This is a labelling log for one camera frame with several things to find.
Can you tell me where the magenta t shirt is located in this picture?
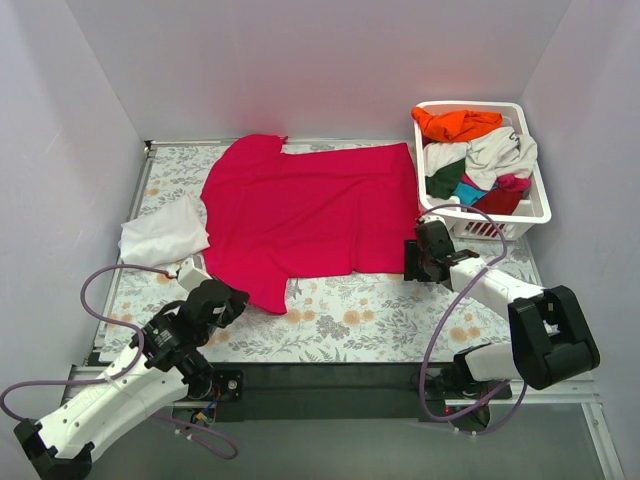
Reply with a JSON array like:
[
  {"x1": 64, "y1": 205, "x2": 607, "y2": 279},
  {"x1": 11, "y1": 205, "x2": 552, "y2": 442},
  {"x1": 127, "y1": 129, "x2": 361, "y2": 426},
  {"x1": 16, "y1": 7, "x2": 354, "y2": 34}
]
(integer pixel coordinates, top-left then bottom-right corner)
[{"x1": 200, "y1": 135, "x2": 419, "y2": 314}]

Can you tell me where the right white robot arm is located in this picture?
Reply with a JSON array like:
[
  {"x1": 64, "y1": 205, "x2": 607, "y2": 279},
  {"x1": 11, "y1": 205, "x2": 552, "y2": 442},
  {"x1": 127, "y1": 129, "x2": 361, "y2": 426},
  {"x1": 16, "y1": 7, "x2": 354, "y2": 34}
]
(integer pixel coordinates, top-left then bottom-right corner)
[{"x1": 404, "y1": 216, "x2": 601, "y2": 398}]

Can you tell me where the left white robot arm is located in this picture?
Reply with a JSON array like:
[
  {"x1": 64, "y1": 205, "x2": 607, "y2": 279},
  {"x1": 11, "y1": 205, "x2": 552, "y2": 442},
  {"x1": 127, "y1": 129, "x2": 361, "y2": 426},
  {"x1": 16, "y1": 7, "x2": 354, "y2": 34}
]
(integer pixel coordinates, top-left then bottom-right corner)
[{"x1": 14, "y1": 279, "x2": 249, "y2": 479}]

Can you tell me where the teal t shirt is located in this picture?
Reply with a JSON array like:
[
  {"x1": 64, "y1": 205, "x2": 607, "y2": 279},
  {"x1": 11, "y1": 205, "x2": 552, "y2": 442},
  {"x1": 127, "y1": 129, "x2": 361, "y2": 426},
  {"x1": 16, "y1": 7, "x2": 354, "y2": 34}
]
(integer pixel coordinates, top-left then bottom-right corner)
[{"x1": 453, "y1": 182, "x2": 498, "y2": 206}]

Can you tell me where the dark green t shirt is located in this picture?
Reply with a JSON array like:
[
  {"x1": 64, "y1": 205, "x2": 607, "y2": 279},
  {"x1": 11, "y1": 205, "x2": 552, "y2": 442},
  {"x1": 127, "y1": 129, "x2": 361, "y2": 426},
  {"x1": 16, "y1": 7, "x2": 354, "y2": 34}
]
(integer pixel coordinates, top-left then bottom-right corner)
[{"x1": 425, "y1": 159, "x2": 465, "y2": 200}]

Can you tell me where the dark red t shirt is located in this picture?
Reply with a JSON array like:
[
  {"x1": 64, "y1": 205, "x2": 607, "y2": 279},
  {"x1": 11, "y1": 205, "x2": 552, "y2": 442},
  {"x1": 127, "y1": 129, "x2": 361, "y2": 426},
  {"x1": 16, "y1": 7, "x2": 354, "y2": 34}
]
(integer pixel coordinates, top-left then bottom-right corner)
[{"x1": 472, "y1": 188, "x2": 523, "y2": 215}]

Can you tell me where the folded white t shirt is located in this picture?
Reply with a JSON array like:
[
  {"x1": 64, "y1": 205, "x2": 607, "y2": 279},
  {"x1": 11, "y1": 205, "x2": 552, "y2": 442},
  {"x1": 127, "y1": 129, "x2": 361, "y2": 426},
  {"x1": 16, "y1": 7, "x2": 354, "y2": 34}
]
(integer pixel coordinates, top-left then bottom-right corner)
[{"x1": 119, "y1": 195, "x2": 209, "y2": 267}]

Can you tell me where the pink garment in basket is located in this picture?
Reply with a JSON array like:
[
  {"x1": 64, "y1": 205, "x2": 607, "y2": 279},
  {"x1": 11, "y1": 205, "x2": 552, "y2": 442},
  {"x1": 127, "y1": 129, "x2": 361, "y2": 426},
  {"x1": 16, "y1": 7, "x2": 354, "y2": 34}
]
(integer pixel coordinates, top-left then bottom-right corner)
[{"x1": 494, "y1": 174, "x2": 531, "y2": 194}]

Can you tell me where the white grey t shirt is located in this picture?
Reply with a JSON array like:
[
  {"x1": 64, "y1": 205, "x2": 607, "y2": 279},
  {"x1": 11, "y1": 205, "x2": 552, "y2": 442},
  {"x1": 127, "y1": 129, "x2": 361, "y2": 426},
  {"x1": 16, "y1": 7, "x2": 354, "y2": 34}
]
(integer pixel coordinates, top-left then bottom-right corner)
[{"x1": 422, "y1": 126, "x2": 538, "y2": 190}]

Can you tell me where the orange t shirt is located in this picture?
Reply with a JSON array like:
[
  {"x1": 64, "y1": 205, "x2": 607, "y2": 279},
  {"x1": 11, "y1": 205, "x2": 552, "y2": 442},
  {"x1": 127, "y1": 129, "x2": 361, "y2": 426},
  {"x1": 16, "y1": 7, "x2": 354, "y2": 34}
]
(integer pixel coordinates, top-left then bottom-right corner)
[{"x1": 411, "y1": 107, "x2": 503, "y2": 143}]

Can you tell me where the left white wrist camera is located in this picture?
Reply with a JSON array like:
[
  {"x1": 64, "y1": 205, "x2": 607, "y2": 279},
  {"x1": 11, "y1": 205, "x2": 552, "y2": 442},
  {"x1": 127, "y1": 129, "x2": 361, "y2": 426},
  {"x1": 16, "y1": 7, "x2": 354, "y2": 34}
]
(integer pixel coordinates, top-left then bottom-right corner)
[{"x1": 168, "y1": 256, "x2": 212, "y2": 293}]

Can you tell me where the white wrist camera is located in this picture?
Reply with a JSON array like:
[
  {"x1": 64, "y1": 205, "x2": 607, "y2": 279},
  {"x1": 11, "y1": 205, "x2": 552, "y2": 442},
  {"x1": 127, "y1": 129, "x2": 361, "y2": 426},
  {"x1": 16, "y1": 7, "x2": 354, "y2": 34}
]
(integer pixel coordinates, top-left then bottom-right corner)
[
  {"x1": 168, "y1": 256, "x2": 212, "y2": 293},
  {"x1": 417, "y1": 214, "x2": 446, "y2": 225}
]

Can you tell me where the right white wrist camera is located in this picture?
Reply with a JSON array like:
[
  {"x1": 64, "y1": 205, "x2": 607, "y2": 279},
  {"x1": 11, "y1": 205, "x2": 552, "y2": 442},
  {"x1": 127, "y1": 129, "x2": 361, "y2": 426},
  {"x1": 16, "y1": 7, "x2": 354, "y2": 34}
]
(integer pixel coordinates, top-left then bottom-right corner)
[{"x1": 417, "y1": 214, "x2": 446, "y2": 225}]

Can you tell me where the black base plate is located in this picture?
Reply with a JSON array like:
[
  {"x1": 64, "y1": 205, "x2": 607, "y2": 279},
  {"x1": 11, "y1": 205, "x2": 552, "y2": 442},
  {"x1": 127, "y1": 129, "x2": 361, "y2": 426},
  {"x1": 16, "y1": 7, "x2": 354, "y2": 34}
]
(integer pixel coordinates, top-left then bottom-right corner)
[{"x1": 172, "y1": 362, "x2": 499, "y2": 426}]

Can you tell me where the aluminium frame rail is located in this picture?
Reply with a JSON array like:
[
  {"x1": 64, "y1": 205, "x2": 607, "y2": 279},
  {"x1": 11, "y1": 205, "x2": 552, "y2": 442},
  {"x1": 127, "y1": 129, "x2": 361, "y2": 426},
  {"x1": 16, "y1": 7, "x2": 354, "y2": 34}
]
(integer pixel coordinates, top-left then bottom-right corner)
[{"x1": 42, "y1": 363, "x2": 626, "y2": 480}]

